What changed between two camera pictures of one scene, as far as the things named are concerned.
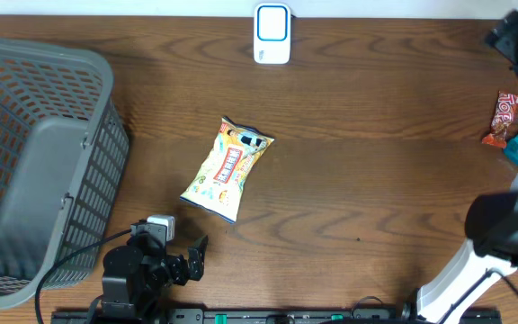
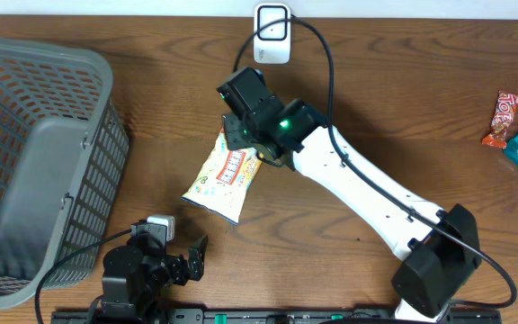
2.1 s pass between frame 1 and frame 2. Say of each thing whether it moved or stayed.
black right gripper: moved
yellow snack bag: stayed
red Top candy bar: stayed
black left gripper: stayed
